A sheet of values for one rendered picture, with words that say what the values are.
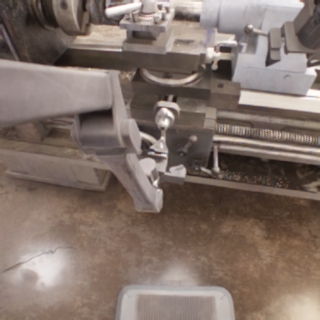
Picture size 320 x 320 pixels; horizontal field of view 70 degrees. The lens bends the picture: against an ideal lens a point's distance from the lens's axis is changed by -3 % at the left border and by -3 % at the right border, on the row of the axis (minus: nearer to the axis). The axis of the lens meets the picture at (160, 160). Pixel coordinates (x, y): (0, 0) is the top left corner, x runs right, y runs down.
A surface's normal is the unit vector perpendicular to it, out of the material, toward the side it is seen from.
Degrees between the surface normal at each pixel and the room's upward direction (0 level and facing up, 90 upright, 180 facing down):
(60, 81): 79
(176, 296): 0
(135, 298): 0
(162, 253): 0
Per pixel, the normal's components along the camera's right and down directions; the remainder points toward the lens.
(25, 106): 0.99, 0.04
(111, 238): -0.01, -0.63
